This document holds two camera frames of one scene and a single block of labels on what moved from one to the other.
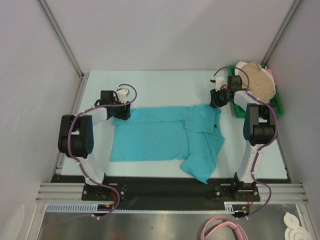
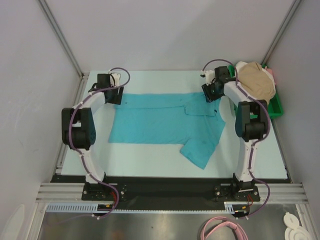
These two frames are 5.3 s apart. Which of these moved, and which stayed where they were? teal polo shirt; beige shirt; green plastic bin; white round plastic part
Moved: teal polo shirt
Stayed: beige shirt; green plastic bin; white round plastic part
